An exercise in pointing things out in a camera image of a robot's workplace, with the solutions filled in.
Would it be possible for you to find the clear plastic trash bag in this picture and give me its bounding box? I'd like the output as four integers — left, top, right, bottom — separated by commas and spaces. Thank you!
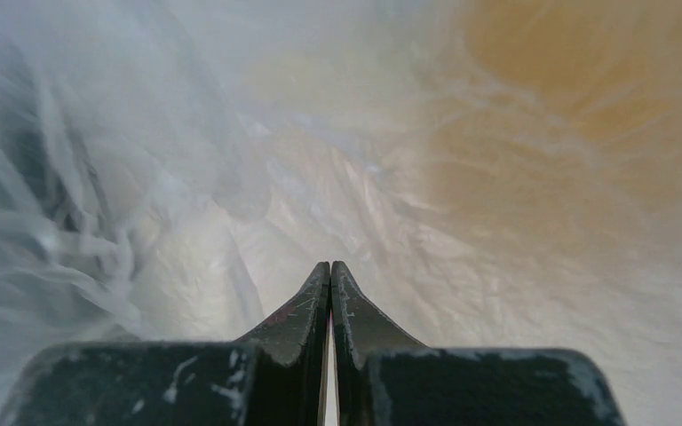
0, 1, 682, 425

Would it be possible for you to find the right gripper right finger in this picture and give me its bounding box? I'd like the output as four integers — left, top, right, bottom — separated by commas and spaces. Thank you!
329, 261, 624, 425

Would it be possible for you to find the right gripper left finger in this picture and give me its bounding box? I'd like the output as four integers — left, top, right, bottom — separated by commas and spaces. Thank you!
0, 262, 330, 425

